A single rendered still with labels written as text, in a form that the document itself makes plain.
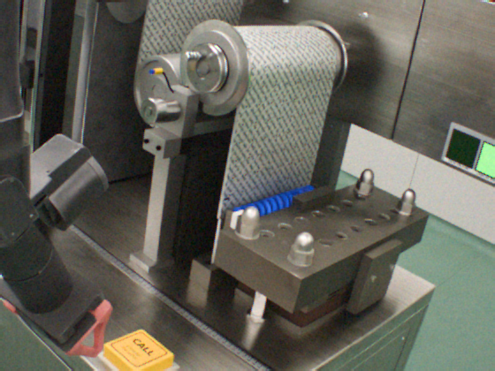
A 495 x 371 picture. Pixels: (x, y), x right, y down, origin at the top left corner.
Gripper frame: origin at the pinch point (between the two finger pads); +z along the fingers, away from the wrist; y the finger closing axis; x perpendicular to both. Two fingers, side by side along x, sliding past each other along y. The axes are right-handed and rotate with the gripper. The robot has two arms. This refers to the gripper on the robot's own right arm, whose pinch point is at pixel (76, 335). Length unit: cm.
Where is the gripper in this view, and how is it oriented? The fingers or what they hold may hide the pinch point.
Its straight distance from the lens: 71.6
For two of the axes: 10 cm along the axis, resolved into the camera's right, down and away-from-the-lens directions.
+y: -8.1, -3.6, 4.7
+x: -5.8, 6.4, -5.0
